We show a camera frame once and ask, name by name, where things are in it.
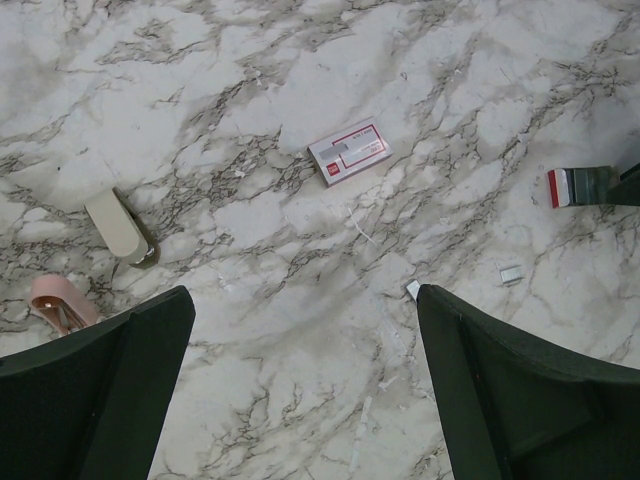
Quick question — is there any red white staple box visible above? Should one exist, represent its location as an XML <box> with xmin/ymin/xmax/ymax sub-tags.
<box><xmin>307</xmin><ymin>117</ymin><xmax>393</xmax><ymax>188</ymax></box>

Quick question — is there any staple box with staples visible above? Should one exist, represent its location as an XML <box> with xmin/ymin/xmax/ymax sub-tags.
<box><xmin>547</xmin><ymin>166</ymin><xmax>619</xmax><ymax>209</ymax></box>

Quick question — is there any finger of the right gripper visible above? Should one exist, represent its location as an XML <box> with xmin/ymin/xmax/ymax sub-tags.
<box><xmin>607</xmin><ymin>163</ymin><xmax>640</xmax><ymax>206</ymax></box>

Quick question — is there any beige stapler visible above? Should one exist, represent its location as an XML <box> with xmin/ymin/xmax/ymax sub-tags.
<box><xmin>85</xmin><ymin>188</ymin><xmax>160</xmax><ymax>268</ymax></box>

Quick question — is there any pink stapler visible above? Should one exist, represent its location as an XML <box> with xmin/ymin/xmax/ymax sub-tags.
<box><xmin>29</xmin><ymin>274</ymin><xmax>105</xmax><ymax>337</ymax></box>

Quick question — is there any small staple strip piece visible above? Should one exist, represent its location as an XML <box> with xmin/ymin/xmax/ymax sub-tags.
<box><xmin>499</xmin><ymin>266</ymin><xmax>523</xmax><ymax>285</ymax></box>

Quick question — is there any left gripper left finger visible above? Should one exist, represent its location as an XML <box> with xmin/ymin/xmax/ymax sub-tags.
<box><xmin>1</xmin><ymin>286</ymin><xmax>194</xmax><ymax>479</ymax></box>

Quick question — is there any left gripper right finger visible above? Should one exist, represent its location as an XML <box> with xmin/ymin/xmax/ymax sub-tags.
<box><xmin>417</xmin><ymin>284</ymin><xmax>639</xmax><ymax>479</ymax></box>

